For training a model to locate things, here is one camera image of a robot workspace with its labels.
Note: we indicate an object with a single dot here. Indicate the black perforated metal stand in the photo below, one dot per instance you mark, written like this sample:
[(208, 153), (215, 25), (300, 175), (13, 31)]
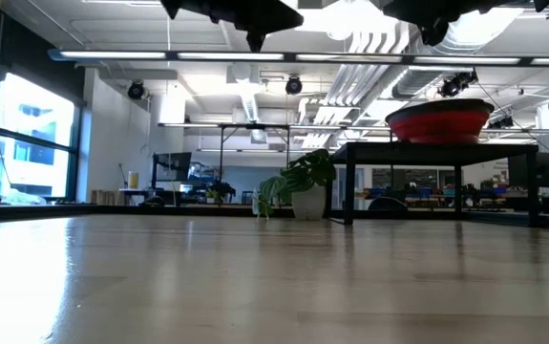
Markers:
[(436, 154)]

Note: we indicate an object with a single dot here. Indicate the black office chair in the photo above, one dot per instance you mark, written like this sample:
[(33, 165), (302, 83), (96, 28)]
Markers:
[(387, 204)]

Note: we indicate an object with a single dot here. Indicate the black metal rack frame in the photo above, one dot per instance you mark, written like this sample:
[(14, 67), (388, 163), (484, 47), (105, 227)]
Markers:
[(255, 126)]

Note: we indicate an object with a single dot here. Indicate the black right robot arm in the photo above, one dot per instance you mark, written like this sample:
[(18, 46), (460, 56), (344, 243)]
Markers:
[(543, 4)]

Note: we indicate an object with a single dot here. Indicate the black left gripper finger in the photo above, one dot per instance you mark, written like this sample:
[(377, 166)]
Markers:
[(274, 16)]

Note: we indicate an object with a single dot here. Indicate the silver ceiling air duct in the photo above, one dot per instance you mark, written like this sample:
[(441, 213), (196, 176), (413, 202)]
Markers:
[(427, 71)]

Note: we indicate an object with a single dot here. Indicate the dark background potted plant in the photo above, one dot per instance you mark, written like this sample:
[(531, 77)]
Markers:
[(221, 188)]

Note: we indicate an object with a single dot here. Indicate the black ceiling spotlight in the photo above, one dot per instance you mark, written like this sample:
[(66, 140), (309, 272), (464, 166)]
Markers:
[(455, 83), (135, 90), (500, 122), (293, 85)]

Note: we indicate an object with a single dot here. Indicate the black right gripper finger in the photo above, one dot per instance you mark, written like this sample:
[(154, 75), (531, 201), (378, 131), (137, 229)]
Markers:
[(407, 9)]

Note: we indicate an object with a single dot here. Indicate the black computer monitor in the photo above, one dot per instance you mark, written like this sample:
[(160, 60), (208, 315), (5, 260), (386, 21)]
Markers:
[(548, 169), (174, 165)]

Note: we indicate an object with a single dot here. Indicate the striped-leaf plant in white pot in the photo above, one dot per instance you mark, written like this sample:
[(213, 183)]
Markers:
[(310, 172)]

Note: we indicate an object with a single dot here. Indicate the red collapsible bowl grey rim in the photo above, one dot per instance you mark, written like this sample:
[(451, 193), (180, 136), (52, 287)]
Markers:
[(438, 126)]

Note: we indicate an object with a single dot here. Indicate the yellow cylindrical container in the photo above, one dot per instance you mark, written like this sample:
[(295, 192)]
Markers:
[(133, 180)]

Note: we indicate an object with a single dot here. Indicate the long ceiling light strip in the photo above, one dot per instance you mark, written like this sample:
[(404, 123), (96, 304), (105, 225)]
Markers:
[(231, 56)]

